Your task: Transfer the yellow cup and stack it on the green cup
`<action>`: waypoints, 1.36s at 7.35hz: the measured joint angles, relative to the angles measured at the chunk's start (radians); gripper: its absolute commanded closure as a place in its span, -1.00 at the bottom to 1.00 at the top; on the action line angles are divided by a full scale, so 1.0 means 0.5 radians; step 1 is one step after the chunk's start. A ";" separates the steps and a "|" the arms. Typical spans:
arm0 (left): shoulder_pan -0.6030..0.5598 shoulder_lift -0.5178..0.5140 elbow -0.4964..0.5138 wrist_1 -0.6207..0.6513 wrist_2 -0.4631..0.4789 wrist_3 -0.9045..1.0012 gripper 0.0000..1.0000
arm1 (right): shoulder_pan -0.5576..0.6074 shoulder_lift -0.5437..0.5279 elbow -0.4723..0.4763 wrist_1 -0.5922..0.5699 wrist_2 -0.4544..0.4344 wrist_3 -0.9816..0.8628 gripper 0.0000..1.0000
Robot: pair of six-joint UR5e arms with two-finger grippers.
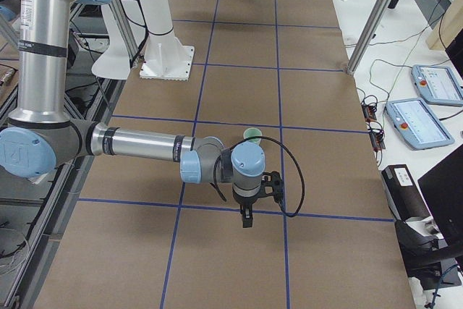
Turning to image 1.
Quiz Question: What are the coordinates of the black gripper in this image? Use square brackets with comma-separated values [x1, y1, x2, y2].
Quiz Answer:
[233, 192, 258, 228]

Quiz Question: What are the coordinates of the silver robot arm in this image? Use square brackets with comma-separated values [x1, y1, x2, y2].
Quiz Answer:
[1, 0, 265, 227]

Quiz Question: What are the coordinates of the green plastic cup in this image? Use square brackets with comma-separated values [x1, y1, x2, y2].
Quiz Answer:
[243, 127, 263, 145]

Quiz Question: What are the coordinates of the small circuit board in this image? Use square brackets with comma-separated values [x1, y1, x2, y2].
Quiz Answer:
[362, 103, 377, 122]
[369, 129, 385, 152]

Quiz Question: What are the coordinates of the black box with label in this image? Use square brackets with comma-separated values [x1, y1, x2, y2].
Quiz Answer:
[381, 164, 430, 221]

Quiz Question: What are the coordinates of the near teach pendant tablet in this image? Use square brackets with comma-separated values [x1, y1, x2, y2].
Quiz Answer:
[385, 98, 454, 150]

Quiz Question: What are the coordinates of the teach pendant tablet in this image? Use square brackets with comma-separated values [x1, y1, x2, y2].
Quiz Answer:
[412, 65, 462, 106]
[385, 98, 454, 150]

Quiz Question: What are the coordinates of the black monitor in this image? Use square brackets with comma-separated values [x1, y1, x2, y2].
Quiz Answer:
[418, 146, 462, 245]

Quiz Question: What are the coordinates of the far teach pendant tablet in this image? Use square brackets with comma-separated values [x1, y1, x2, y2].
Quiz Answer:
[412, 65, 462, 106]

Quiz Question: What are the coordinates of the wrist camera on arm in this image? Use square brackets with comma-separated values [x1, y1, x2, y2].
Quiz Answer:
[259, 171, 284, 205]

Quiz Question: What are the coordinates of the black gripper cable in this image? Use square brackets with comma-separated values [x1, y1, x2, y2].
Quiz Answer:
[211, 136, 305, 218]

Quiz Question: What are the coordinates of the white pedestal mount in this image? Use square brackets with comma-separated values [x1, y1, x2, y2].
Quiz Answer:
[92, 0, 195, 80]

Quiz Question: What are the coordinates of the aluminium frame post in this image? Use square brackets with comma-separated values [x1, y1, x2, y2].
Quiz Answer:
[346, 0, 391, 75]

